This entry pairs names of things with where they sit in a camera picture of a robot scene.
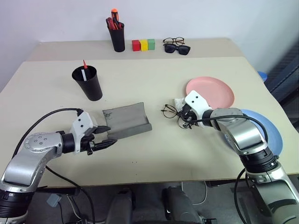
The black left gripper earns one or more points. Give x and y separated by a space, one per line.
87 144

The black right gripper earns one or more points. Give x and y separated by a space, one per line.
189 114

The thin black frame glasses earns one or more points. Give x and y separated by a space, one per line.
163 110

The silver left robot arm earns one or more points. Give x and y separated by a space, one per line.
25 158

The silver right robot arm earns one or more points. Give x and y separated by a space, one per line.
243 133

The grey glasses case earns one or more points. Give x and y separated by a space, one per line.
126 119

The black plastic cup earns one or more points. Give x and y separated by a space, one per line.
91 87

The black tool holder cup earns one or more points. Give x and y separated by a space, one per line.
118 39

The white crumpled cloth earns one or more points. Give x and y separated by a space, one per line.
178 102

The pink plate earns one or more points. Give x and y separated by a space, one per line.
212 91

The red-capped white marker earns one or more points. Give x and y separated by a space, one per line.
84 74

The black sunglasses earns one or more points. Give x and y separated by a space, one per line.
170 48

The grey small box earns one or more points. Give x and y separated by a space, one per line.
53 200

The green wooden block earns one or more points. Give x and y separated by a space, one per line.
151 44

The yellow wooden block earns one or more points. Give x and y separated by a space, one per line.
144 45

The blue plate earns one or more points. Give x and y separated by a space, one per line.
272 133

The blue round container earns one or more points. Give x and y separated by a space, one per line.
262 75

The red wooden block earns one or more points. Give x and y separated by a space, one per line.
135 45

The dark blue chair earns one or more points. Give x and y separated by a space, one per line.
286 79

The orange black screwdriver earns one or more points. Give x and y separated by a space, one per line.
115 16

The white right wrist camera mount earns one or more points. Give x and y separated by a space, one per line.
196 102

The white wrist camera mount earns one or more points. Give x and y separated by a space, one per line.
196 102
81 121

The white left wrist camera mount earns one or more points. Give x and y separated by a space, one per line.
81 121

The tortoiseshell frame glasses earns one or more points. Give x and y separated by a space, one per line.
173 41

